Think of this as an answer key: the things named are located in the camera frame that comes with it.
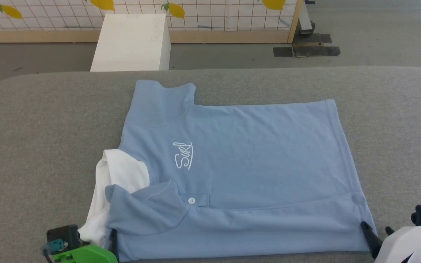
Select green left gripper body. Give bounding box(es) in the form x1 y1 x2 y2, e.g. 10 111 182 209
52 244 119 263

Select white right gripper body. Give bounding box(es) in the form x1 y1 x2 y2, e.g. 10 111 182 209
375 226 421 263

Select light blue polo shirt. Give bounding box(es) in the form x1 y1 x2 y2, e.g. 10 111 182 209
79 80 377 262

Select white rectangular box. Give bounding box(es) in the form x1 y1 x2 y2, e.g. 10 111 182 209
91 14 171 72

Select short black floor tape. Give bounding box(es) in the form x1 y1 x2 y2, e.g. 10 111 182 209
294 34 332 45

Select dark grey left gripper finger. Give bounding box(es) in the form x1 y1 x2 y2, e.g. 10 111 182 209
109 228 118 256

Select lemon pattern grid panel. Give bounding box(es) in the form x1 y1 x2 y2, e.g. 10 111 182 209
0 0 303 43

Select long black floor tape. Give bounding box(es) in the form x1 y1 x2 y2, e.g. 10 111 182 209
273 46 341 57

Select grey metal caster leg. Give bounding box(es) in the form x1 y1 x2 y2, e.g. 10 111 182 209
298 0 315 35

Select teal left camera connector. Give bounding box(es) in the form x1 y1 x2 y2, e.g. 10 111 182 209
48 239 67 253

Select grey fabric sofa seat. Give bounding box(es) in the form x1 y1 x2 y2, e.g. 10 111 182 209
0 66 421 263

